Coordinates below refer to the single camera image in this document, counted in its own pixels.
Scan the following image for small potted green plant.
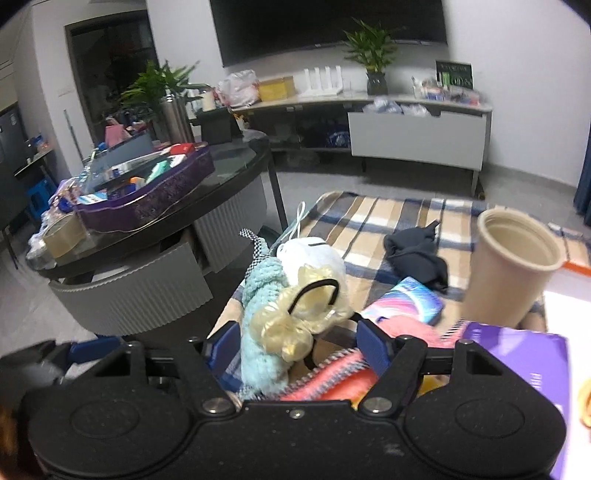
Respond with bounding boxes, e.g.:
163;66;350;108
342;18;403;96

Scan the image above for black and green box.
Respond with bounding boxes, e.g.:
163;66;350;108
435;60;474;90

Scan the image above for pink knit cloth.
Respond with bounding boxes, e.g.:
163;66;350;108
281;316;459;402

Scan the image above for blue stool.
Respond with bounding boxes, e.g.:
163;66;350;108
25;178;57;223

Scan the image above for crumpled plastic bags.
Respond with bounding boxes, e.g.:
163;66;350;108
362;97;433;116

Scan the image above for checkered ribbon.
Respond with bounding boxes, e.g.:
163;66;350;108
239;228;271;274

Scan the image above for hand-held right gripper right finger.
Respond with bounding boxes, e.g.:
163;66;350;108
356;318;506;416

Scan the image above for beige cup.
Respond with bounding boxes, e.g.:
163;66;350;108
462;209;567;329

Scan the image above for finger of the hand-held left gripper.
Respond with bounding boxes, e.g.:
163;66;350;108
46;336;123;370

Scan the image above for black television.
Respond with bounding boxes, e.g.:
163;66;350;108
210;0;448;68

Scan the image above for large leafy potted plant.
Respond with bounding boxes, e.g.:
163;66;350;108
119;60;209;121

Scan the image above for dark glass door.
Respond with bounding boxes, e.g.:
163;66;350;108
65;9;160;171

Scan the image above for plaid blanket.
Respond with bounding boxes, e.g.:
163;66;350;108
208;191;591;334

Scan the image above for dark blue curtain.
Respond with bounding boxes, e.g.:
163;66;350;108
573;152;591;217

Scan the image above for white television cabinet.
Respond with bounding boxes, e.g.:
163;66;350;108
231;88;494;195

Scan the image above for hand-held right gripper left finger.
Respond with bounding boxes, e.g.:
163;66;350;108
95;320;245;415

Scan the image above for pink paper bag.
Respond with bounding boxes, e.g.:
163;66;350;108
105;119;131;148

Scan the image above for pile of small items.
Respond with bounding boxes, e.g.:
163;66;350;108
412;76;481;104

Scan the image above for light blue knit cloth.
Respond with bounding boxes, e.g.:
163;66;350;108
240;256;296;400

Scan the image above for white box with orange rim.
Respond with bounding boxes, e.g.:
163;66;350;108
542;261;591;334

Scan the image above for round black table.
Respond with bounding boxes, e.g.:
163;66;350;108
25;129;289;337

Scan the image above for purple tray box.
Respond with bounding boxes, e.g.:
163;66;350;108
74;145;216;232

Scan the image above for black storage box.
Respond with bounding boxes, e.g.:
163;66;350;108
194;108;243;139

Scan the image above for white router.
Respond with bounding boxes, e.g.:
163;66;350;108
302;66;345;96

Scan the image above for brown tape roll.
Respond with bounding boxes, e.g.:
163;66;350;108
42;215;88;258

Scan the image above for white face mask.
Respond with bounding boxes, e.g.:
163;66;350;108
276;202;348;301

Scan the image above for white plastic bag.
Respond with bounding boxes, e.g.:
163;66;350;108
218;70;260;107

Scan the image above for yellowish plastic bag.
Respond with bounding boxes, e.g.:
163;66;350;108
252;265;357;370

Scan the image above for colourful tissue packet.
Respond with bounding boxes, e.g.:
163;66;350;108
360;276;445;326

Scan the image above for yellow box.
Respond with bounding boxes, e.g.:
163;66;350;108
259;76;296;101

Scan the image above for steel thermos flask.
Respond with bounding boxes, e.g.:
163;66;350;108
159;92;195;145

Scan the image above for dark cloth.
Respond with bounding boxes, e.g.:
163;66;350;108
383;220;450;294

